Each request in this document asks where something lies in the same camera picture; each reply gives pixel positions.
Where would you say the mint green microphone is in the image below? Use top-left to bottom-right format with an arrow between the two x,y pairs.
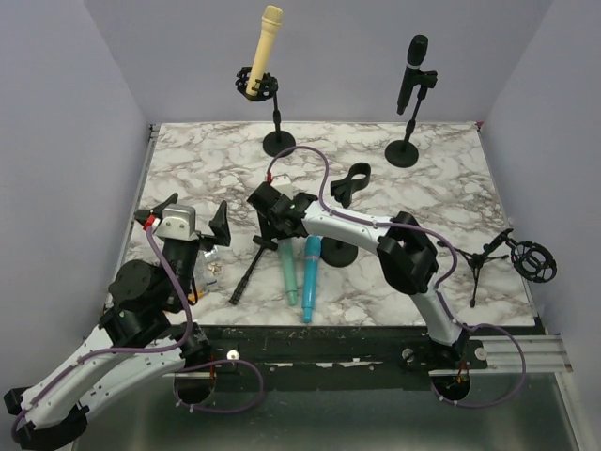
278,239 -> 299,306

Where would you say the blue microphone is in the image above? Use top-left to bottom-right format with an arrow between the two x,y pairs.
301,235 -> 321,324

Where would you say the black tripod shock-mount stand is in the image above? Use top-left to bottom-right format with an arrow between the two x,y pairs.
454,228 -> 558,308

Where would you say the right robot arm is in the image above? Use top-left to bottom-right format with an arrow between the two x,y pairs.
248,181 -> 469,368

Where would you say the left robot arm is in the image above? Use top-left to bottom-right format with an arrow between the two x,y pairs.
4,194 -> 231,450

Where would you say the black round-base clip stand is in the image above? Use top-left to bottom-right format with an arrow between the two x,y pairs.
385,70 -> 438,168

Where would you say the cream microphone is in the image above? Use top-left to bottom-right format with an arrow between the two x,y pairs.
246,5 -> 283,98

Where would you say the black microphone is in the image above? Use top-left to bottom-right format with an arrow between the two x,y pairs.
397,34 -> 428,116

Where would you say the clear screw organizer box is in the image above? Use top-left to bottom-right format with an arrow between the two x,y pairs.
193,246 -> 222,293

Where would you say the yellow black utility knife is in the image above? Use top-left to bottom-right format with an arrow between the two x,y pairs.
188,292 -> 205,304

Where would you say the black T-handle tool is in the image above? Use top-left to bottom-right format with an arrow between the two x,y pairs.
229,235 -> 278,305

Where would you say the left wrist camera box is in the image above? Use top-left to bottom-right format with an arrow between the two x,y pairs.
143,204 -> 198,241

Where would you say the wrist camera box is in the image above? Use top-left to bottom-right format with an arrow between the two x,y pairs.
267,173 -> 294,199
143,204 -> 198,241

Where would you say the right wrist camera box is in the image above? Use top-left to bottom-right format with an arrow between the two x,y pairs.
267,173 -> 294,199

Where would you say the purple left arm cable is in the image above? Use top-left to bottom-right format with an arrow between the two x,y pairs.
9,225 -> 266,450

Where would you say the black stand with shock mount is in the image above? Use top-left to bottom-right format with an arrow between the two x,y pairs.
235,66 -> 296,157

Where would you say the black front mounting rail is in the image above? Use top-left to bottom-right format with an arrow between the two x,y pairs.
174,325 -> 551,402

